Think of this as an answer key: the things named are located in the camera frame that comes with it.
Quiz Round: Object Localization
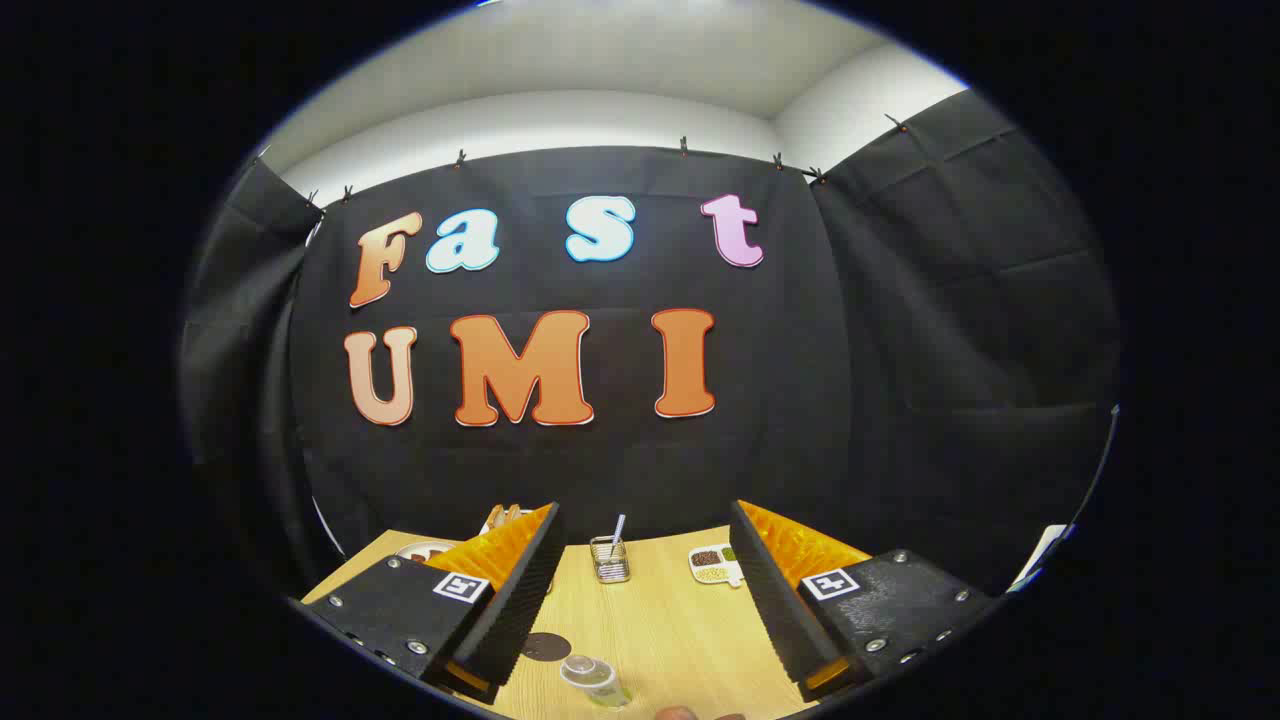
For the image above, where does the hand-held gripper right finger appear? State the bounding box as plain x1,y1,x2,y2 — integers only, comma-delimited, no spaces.
729,499,1001,703

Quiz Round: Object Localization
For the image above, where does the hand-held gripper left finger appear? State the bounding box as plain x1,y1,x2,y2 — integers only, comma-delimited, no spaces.
300,502,564,705

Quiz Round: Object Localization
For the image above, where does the clear plastic juice bottle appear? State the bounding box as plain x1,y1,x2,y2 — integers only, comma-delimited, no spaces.
559,654,634,710

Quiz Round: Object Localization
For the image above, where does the white divided grain dish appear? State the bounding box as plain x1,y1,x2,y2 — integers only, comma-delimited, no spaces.
688,545,746,589

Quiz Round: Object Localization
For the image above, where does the wooden table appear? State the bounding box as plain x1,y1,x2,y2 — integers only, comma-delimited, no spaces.
302,525,831,720

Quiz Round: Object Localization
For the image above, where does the row of cloth clips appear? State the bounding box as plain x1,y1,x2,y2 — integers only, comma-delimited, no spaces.
305,112,911,206

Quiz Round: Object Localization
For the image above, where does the wire mesh holder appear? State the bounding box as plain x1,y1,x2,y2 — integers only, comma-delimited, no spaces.
590,535,631,584

